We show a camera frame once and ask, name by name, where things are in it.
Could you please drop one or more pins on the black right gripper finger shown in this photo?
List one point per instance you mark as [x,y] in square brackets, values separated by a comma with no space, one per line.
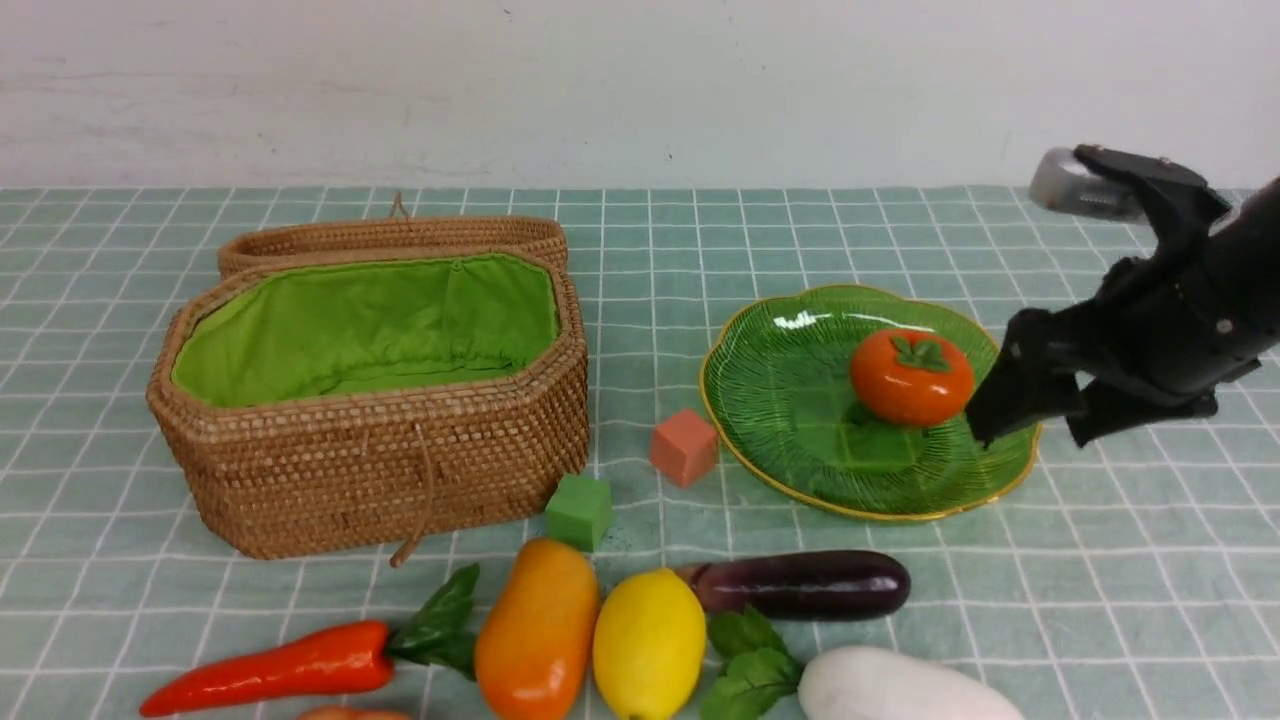
[1033,378]
[1108,410]

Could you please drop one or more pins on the orange persimmon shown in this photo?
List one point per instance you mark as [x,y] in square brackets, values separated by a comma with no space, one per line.
[908,378]

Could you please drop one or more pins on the red chili pepper with leaves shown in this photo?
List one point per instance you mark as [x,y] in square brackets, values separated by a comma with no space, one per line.
[352,658]

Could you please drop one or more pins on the green foam cube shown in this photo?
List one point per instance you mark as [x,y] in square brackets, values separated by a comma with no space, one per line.
[579,512]

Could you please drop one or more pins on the purple eggplant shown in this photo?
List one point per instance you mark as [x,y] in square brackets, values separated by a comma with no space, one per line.
[825,586]

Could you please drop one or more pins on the orange foam cube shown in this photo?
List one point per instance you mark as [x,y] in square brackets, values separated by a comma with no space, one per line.
[684,448]

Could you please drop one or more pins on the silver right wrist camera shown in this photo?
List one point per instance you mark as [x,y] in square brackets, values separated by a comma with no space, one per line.
[1064,185]

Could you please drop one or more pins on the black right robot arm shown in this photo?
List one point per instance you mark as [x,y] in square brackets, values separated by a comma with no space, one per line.
[1191,223]

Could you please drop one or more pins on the woven wicker basket green lining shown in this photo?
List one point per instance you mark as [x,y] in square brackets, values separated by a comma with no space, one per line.
[374,397]

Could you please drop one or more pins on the orange fruit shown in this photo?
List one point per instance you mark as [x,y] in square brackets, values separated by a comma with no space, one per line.
[341,712]

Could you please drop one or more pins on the green glass leaf plate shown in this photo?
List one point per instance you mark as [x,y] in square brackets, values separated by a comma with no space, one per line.
[777,388]

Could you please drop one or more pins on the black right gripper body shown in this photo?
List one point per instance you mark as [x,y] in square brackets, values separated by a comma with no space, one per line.
[1197,328]

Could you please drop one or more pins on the woven wicker basket lid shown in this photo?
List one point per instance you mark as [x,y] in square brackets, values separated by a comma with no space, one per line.
[540,237]

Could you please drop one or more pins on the white radish with leaves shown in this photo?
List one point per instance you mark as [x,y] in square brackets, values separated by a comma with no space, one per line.
[856,681]

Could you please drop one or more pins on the orange mango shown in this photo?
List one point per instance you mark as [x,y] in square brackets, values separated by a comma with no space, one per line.
[533,650]

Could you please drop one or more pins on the yellow lemon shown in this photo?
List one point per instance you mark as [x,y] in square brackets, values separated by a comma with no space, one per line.
[649,646]

